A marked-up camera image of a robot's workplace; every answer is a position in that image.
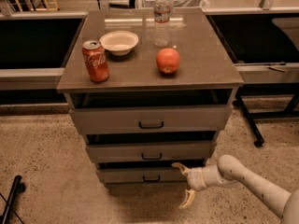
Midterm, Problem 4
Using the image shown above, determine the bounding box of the grey drawer cabinet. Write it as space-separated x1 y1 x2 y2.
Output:
57 8 243 172

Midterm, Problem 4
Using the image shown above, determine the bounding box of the white wire basket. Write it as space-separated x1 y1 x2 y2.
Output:
135 0 209 9

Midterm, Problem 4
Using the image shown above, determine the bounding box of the grey bottom drawer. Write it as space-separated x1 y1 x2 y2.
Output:
97 167 186 185

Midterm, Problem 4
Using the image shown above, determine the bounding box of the black stand leg left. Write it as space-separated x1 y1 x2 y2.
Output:
0 175 26 224

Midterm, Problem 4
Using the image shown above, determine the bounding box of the black table leg frame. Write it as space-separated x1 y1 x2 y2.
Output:
235 92 299 147

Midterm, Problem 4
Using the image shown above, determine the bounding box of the grey middle drawer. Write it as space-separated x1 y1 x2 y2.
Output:
86 141 217 162

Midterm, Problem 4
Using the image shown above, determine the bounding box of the red apple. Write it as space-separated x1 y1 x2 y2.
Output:
156 48 180 74

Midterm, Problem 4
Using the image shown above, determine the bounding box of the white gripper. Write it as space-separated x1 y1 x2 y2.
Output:
172 162 227 209

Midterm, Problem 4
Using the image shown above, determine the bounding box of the grey drawer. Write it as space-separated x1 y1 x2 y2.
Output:
70 105 232 134
97 167 186 185
86 141 217 162

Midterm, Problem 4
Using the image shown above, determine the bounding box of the red cola can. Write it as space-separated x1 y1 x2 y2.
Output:
82 40 109 83

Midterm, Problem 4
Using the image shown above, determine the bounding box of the clear plastic water bottle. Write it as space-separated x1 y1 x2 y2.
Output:
154 0 171 48

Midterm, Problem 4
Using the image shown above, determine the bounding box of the grey top drawer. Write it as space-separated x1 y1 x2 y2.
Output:
70 105 232 134

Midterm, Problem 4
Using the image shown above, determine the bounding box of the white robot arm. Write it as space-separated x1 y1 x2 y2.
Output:
172 155 299 224

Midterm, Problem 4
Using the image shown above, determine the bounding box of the white paper bowl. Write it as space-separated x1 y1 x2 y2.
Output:
100 31 139 56

